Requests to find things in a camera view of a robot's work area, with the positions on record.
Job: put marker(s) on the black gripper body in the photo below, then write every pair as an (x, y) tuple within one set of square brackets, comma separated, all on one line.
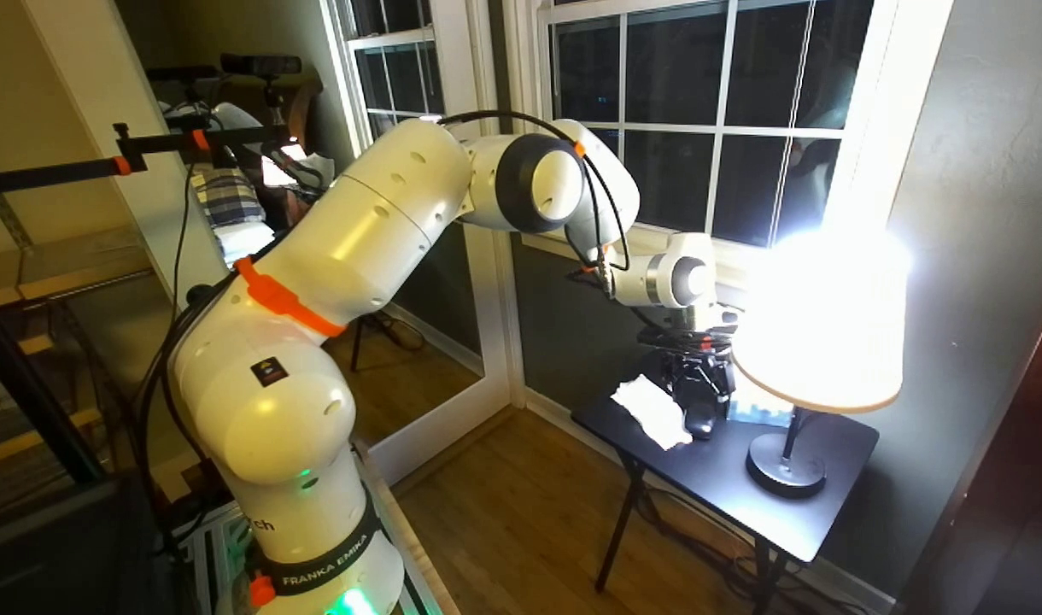
[(696, 353)]

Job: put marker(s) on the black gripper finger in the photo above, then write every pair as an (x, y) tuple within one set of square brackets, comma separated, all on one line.
[(723, 408), (696, 411)]

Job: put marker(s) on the white patterned tissue box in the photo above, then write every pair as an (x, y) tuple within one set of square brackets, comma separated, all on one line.
[(760, 411)]

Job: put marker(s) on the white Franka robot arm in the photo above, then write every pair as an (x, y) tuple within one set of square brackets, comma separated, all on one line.
[(371, 227)]

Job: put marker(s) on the white tissue paper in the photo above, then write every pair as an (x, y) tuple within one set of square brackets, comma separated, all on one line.
[(652, 411)]

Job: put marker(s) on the black folding table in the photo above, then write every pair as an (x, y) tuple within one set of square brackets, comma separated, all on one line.
[(726, 467)]

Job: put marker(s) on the table lamp with white shade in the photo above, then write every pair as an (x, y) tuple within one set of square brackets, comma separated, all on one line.
[(821, 329)]

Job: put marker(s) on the white framed grid window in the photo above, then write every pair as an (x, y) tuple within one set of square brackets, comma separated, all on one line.
[(760, 125)]

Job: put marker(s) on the narrow white framed window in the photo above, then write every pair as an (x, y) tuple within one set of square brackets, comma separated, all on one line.
[(402, 68)]

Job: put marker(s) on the black rod with orange clamps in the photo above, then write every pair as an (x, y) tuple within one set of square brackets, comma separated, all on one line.
[(61, 171)]

